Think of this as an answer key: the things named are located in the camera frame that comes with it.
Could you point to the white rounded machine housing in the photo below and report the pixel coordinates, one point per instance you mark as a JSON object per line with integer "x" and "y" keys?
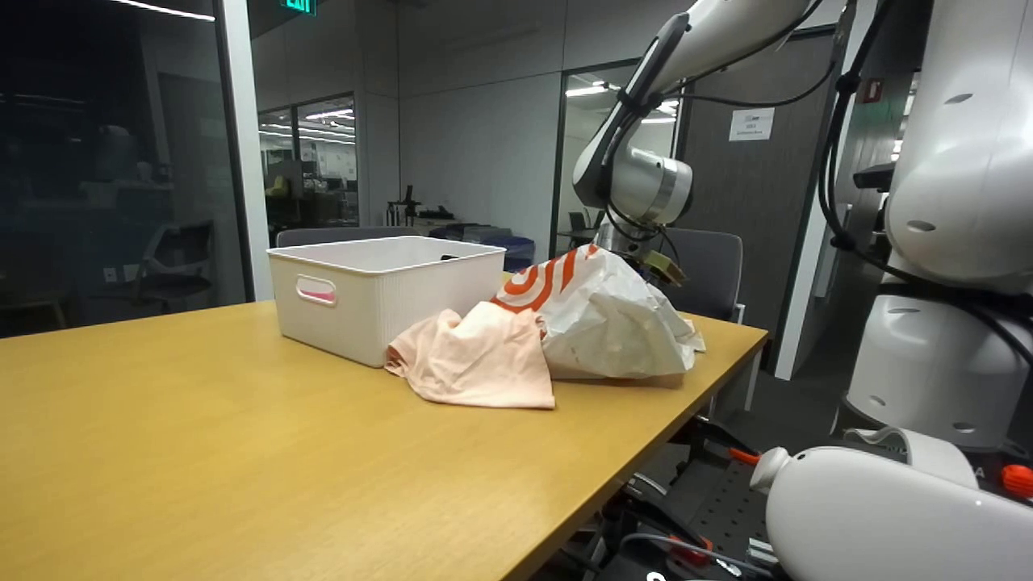
{"x": 892, "y": 520}

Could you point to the orange round knob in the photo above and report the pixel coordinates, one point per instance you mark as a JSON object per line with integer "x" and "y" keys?
{"x": 1017, "y": 483}

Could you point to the white and orange cloth pile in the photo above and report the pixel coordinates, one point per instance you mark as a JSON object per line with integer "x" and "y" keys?
{"x": 619, "y": 322}

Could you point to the tan wrist camera box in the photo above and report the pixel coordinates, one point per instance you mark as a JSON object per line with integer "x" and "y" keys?
{"x": 668, "y": 265}

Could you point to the white paper door sign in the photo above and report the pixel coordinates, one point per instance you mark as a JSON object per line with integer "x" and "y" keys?
{"x": 751, "y": 124}

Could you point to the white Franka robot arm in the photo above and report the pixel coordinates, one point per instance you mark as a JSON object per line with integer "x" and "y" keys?
{"x": 956, "y": 193}

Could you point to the grey office chair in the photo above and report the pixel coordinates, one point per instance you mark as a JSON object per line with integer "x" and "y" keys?
{"x": 713, "y": 270}

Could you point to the pale pink shirt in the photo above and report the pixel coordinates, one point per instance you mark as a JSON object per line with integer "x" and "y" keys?
{"x": 474, "y": 358}

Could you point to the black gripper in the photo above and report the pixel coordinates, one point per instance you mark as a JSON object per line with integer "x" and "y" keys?
{"x": 632, "y": 232}

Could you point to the green exit sign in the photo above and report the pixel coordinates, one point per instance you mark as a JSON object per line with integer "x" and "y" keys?
{"x": 300, "y": 5}

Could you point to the white plastic storage bin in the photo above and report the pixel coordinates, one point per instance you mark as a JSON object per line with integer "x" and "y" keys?
{"x": 365, "y": 295}

